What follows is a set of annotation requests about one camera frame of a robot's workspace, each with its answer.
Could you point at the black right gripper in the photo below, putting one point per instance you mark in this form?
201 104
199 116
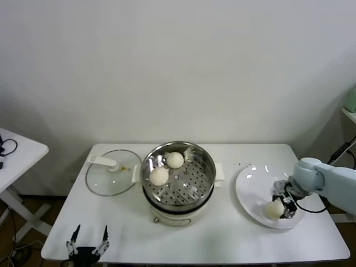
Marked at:
289 203

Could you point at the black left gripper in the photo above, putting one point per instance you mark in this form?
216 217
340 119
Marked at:
84 254

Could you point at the white steamed baozi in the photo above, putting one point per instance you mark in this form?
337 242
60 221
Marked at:
272 210
175 160
159 176

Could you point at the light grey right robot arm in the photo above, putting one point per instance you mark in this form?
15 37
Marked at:
333 178

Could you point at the stainless steel steamer basket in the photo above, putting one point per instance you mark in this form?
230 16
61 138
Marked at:
205 169

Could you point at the white round plate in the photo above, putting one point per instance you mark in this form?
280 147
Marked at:
250 189

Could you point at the white electric cooking pot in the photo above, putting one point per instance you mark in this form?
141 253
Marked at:
172 219

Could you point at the white side table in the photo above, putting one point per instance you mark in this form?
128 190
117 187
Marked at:
25 158

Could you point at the white shelf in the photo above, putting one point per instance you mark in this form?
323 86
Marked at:
350 114

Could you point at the pale green container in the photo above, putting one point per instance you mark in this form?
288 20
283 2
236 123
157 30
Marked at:
351 100

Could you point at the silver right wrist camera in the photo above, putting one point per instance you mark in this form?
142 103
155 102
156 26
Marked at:
281 185

